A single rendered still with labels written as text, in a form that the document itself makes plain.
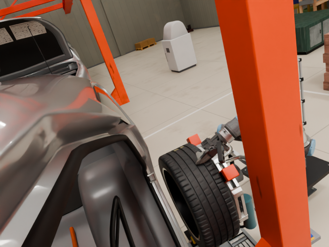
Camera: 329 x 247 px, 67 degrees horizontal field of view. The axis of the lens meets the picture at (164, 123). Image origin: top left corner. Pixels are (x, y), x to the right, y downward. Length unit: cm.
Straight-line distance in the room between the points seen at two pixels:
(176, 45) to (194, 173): 673
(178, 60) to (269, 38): 722
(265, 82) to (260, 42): 12
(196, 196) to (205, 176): 12
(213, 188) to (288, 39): 86
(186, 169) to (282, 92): 75
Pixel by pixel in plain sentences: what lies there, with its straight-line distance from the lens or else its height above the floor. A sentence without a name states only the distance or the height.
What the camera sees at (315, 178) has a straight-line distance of 261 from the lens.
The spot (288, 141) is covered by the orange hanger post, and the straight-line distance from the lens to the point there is 100.
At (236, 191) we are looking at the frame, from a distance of 152.
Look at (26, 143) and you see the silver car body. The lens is 22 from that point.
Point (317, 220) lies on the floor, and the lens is 268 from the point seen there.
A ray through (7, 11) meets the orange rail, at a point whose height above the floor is 331.
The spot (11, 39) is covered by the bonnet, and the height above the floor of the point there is 220.
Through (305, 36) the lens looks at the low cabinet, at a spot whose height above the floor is 44.
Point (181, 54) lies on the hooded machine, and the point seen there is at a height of 51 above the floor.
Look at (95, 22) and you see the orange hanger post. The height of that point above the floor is 208.
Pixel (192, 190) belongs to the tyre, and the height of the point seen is 109.
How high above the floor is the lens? 200
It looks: 24 degrees down
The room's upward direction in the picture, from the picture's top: 19 degrees counter-clockwise
